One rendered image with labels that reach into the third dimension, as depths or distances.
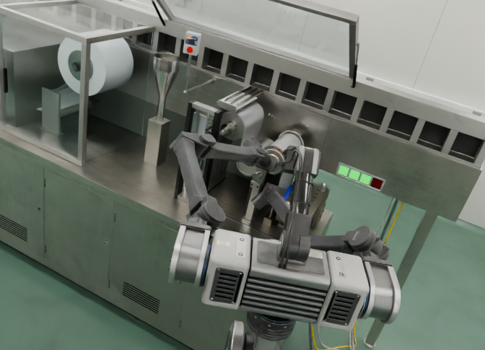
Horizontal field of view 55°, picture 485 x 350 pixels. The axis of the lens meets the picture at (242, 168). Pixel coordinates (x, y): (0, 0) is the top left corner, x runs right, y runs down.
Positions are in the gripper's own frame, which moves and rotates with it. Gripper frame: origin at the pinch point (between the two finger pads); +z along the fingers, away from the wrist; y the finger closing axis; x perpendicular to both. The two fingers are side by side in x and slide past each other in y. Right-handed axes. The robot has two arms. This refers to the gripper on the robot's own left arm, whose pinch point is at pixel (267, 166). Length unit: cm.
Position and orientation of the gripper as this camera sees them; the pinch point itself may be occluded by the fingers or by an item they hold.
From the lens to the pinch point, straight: 221.5
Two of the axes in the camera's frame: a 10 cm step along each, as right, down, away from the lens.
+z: 1.9, 2.5, 9.5
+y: 8.9, 3.6, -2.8
